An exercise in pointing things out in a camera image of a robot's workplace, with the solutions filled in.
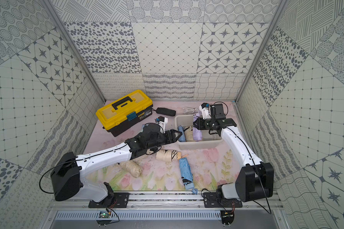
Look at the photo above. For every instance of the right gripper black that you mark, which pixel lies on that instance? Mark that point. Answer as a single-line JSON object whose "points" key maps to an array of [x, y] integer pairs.
{"points": [[199, 121]]}

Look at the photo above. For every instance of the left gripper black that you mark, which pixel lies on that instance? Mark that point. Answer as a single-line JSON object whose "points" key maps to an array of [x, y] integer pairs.
{"points": [[168, 136]]}

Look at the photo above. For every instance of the light blue umbrella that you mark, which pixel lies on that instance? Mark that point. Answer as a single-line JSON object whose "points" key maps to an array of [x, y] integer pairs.
{"points": [[182, 138]]}

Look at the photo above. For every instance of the large beige umbrella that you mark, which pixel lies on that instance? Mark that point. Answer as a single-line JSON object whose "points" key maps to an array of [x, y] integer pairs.
{"points": [[188, 132]]}

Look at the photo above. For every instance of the white plastic storage box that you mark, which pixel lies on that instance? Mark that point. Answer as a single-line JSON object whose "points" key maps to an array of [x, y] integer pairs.
{"points": [[206, 140]]}

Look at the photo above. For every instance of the lavender umbrella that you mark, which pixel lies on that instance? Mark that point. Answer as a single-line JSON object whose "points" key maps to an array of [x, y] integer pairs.
{"points": [[197, 134]]}

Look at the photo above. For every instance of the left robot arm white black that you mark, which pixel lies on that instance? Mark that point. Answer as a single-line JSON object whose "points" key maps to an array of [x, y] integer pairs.
{"points": [[69, 177]]}

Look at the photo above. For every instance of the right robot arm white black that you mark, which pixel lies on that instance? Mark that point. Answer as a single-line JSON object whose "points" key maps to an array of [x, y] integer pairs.
{"points": [[256, 178]]}

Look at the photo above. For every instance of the beige umbrella black stripes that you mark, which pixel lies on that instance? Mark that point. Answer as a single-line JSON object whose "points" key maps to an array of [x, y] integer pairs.
{"points": [[169, 155]]}

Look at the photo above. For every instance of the sky blue long umbrella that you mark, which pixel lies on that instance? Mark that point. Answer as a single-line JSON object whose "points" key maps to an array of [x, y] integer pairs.
{"points": [[187, 176]]}

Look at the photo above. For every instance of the crumpled beige umbrella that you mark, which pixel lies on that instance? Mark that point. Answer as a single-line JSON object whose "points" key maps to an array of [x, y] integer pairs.
{"points": [[130, 166]]}

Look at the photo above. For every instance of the yellow black toolbox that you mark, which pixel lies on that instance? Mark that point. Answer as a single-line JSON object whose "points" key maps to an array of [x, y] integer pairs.
{"points": [[119, 116]]}

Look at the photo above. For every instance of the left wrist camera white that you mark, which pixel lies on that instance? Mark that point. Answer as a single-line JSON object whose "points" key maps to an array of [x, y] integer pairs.
{"points": [[162, 122]]}

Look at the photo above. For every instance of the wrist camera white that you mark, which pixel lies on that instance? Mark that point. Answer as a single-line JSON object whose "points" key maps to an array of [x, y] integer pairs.
{"points": [[162, 122], [204, 111]]}

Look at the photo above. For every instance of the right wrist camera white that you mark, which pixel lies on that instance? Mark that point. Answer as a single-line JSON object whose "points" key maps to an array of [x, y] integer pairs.
{"points": [[204, 111]]}

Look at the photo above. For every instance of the aluminium mounting rail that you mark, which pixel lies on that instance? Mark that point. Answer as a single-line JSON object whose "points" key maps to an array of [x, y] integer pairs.
{"points": [[169, 200]]}

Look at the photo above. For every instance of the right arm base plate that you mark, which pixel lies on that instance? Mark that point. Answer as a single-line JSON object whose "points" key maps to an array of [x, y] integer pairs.
{"points": [[222, 199]]}

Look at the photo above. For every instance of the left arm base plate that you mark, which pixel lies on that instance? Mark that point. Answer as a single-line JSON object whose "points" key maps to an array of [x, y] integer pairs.
{"points": [[115, 200]]}

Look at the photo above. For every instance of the white slotted cable duct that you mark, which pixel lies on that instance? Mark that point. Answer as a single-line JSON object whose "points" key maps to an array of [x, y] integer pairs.
{"points": [[139, 215]]}

